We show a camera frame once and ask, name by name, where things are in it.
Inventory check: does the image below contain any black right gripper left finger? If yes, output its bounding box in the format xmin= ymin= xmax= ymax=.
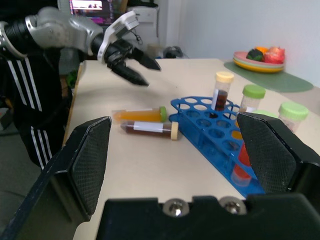
xmin=0 ymin=116 xmax=113 ymax=240

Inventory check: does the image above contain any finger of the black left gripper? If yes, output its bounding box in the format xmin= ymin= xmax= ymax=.
xmin=111 ymin=61 xmax=150 ymax=87
xmin=131 ymin=47 xmax=162 ymax=72

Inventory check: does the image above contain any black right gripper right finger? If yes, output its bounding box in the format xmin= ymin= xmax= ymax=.
xmin=236 ymin=111 xmax=320 ymax=199

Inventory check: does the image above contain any red test tube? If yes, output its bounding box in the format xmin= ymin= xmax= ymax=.
xmin=230 ymin=142 xmax=253 ymax=188

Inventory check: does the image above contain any blue test tube rack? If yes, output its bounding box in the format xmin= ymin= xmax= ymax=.
xmin=169 ymin=95 xmax=266 ymax=198

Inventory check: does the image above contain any dark bag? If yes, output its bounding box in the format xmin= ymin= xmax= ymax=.
xmin=163 ymin=46 xmax=186 ymax=59

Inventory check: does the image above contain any orange tube with green cap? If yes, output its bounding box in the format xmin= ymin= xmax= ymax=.
xmin=112 ymin=106 xmax=168 ymax=124

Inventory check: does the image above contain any white appliance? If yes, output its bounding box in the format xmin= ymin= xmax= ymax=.
xmin=134 ymin=6 xmax=161 ymax=48

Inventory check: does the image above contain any clear tube with green cap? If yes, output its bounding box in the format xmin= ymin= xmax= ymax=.
xmin=239 ymin=84 xmax=267 ymax=114
xmin=278 ymin=101 xmax=310 ymax=134

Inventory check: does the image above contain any computer monitor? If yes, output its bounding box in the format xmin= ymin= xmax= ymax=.
xmin=68 ymin=0 xmax=126 ymax=27

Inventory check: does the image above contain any labelled brown tube, cream cap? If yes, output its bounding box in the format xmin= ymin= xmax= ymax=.
xmin=119 ymin=119 xmax=180 ymax=141

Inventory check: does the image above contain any green placemat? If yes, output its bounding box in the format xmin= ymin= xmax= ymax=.
xmin=223 ymin=59 xmax=315 ymax=93

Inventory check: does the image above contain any dark tube with cream cap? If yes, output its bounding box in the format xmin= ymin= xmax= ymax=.
xmin=210 ymin=71 xmax=235 ymax=112

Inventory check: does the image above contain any black white-striped clothing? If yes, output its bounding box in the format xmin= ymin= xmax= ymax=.
xmin=0 ymin=47 xmax=74 ymax=171

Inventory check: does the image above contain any yellow plate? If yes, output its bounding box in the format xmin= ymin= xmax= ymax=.
xmin=234 ymin=62 xmax=285 ymax=74

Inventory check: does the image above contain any green plate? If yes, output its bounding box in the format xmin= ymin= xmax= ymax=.
xmin=233 ymin=61 xmax=285 ymax=70

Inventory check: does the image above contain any pink plate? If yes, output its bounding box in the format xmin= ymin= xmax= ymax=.
xmin=232 ymin=51 xmax=286 ymax=67

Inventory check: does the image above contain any red toy fruit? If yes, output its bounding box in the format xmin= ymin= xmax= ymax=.
xmin=262 ymin=46 xmax=286 ymax=64

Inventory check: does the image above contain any black and green toy fruit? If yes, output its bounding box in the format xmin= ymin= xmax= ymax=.
xmin=246 ymin=48 xmax=265 ymax=62

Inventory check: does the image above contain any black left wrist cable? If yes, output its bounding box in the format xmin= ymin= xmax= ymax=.
xmin=129 ymin=28 xmax=144 ymax=46

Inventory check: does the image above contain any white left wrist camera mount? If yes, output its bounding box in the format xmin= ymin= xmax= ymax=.
xmin=96 ymin=10 xmax=140 ymax=62

